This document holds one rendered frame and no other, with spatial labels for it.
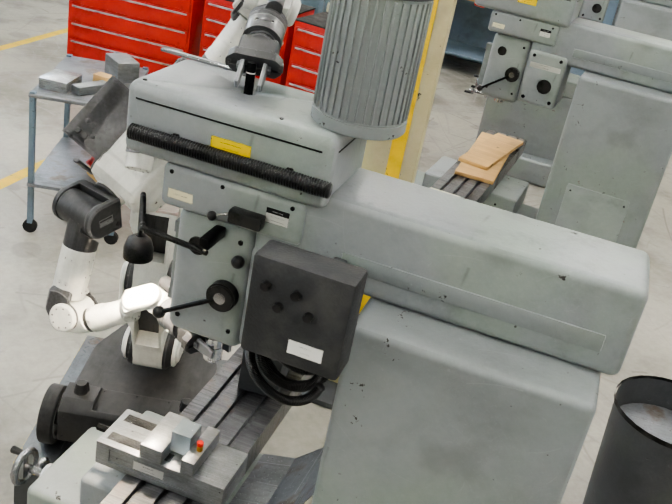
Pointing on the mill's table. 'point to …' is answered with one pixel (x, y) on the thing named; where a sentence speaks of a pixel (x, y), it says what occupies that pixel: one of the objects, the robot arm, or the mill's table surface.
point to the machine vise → (181, 482)
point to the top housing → (241, 126)
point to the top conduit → (229, 160)
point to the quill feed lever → (221, 290)
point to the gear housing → (185, 192)
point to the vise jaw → (160, 439)
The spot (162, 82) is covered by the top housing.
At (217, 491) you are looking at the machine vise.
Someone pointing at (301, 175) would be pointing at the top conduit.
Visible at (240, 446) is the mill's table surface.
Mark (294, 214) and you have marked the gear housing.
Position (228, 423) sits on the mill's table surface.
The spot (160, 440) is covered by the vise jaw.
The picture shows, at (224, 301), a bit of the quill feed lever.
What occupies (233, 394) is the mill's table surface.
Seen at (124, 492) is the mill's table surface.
